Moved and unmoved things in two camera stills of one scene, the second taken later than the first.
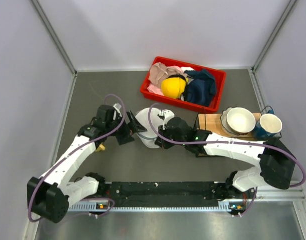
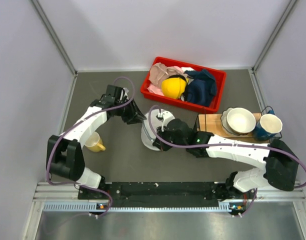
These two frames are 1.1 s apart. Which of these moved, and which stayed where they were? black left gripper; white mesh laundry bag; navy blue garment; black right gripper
Moved: black left gripper
Stayed: white mesh laundry bag; black right gripper; navy blue garment
